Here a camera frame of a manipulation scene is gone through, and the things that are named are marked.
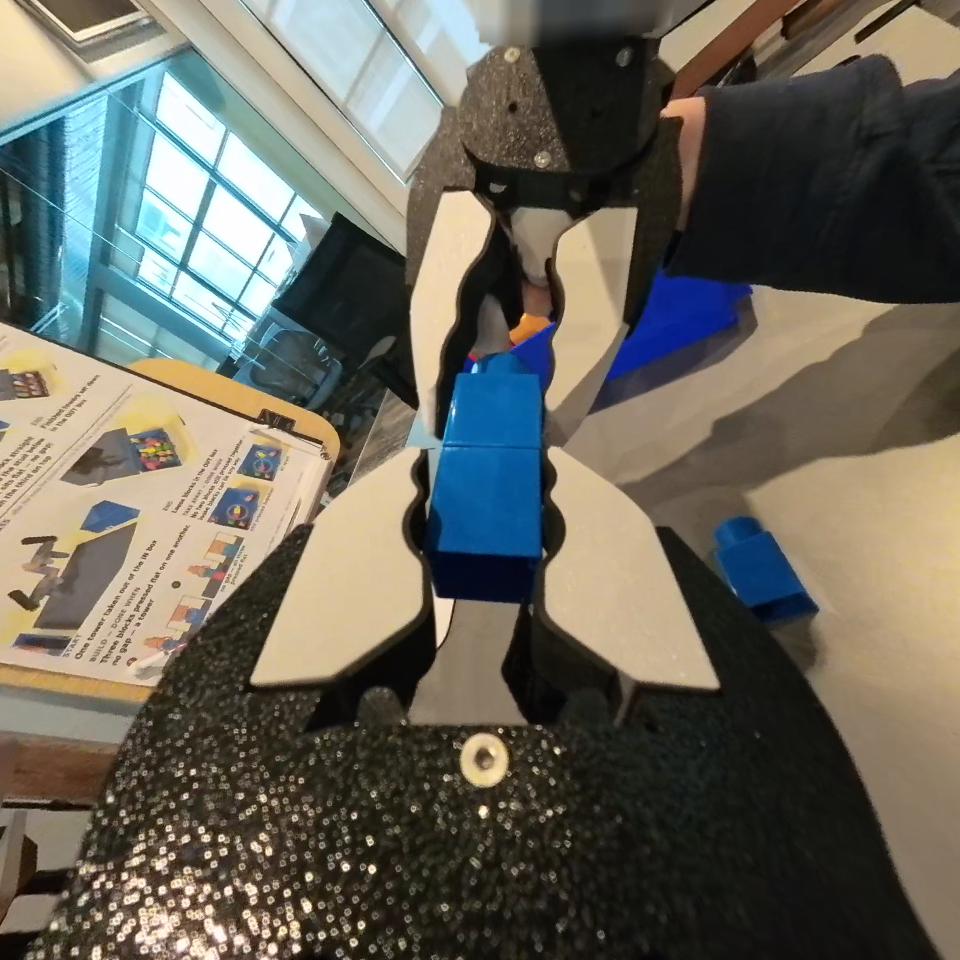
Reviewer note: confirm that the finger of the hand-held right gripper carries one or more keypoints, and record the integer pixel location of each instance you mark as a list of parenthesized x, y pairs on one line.
[(596, 300), (439, 300)]

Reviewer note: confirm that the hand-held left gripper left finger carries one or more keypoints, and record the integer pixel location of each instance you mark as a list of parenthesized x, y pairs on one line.
[(345, 592)]

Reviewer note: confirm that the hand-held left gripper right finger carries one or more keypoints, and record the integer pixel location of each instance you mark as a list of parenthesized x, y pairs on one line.
[(622, 592)]

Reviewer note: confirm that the blue plastic bin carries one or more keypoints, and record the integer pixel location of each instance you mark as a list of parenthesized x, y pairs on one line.
[(675, 330)]

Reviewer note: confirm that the blue mega block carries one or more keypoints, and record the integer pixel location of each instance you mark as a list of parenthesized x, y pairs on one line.
[(484, 517), (765, 577), (491, 412)]

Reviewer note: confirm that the person's right forearm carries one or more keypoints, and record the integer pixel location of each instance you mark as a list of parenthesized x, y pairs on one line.
[(825, 180)]

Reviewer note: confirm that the yellow mega block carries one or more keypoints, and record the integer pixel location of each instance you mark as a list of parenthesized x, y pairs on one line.
[(529, 330)]

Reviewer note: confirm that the person's right hand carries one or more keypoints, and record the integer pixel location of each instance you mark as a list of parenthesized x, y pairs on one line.
[(686, 150)]

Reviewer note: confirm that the black office chair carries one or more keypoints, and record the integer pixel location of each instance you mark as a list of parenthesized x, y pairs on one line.
[(345, 300)]

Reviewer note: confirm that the grey office chair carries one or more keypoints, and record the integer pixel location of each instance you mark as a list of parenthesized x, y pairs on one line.
[(300, 367)]

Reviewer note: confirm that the instruction poster board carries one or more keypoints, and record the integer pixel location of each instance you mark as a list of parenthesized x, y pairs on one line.
[(112, 487)]

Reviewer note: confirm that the white table wooden edge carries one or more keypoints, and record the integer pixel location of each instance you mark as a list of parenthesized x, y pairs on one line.
[(750, 37)]

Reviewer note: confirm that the paned window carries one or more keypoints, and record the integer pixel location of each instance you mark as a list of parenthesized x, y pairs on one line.
[(195, 202)]

